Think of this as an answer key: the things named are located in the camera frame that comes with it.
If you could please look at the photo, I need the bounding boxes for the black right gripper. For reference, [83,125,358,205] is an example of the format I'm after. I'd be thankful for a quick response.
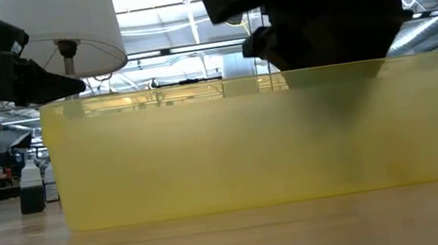
[234,0,428,132]

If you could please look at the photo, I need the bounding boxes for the white lamp shade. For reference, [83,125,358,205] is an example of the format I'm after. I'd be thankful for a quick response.
[0,0,130,89]

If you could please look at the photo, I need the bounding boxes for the black round hanging device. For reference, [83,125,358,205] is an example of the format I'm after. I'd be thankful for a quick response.
[223,13,245,27]

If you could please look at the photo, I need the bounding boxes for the yellow translucent plastic bin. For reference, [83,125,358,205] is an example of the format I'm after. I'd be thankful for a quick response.
[36,45,438,239]

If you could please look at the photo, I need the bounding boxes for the silver ventilation duct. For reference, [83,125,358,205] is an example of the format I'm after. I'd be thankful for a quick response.
[382,15,438,58]

